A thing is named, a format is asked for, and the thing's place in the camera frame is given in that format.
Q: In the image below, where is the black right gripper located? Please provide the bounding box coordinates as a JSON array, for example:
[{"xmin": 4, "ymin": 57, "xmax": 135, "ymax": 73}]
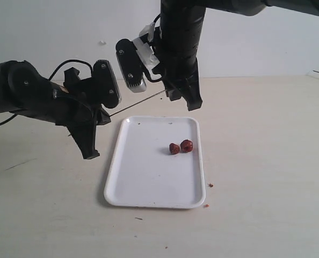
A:
[{"xmin": 152, "ymin": 26, "xmax": 202, "ymax": 111}]

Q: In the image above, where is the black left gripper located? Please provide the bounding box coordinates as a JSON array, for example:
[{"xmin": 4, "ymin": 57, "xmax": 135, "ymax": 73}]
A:
[{"xmin": 52, "ymin": 67, "xmax": 111, "ymax": 160}]

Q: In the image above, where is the thin metal skewer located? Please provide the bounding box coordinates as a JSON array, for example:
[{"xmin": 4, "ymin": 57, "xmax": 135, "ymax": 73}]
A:
[{"xmin": 98, "ymin": 90, "xmax": 165, "ymax": 117}]

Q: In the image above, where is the red jujube piece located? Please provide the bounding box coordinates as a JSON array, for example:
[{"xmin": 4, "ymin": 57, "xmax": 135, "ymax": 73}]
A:
[
  {"xmin": 180, "ymin": 139, "xmax": 193, "ymax": 153},
  {"xmin": 169, "ymin": 143, "xmax": 180, "ymax": 155}
]

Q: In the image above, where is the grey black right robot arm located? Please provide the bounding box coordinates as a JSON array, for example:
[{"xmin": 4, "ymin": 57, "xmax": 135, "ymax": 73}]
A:
[{"xmin": 147, "ymin": 1, "xmax": 319, "ymax": 111}]

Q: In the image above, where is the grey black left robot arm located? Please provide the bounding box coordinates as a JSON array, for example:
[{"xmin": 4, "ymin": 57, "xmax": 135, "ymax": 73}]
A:
[{"xmin": 0, "ymin": 60, "xmax": 111, "ymax": 160}]

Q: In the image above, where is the white rectangular plastic tray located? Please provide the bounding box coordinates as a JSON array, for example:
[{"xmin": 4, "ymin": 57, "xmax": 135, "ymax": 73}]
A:
[{"xmin": 104, "ymin": 116, "xmax": 206, "ymax": 209}]

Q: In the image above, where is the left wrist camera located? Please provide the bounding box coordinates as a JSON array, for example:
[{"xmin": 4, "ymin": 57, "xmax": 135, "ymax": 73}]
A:
[{"xmin": 92, "ymin": 60, "xmax": 121, "ymax": 109}]

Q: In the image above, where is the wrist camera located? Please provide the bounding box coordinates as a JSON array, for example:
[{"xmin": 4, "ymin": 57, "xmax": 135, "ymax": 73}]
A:
[
  {"xmin": 115, "ymin": 39, "xmax": 147, "ymax": 93},
  {"xmin": 92, "ymin": 60, "xmax": 121, "ymax": 109}
]

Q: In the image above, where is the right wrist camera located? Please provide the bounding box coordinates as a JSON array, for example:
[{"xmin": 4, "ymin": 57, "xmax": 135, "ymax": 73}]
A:
[{"xmin": 115, "ymin": 39, "xmax": 147, "ymax": 93}]

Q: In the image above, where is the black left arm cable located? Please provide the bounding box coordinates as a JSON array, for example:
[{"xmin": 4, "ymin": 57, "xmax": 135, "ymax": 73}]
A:
[{"xmin": 0, "ymin": 59, "xmax": 93, "ymax": 128}]

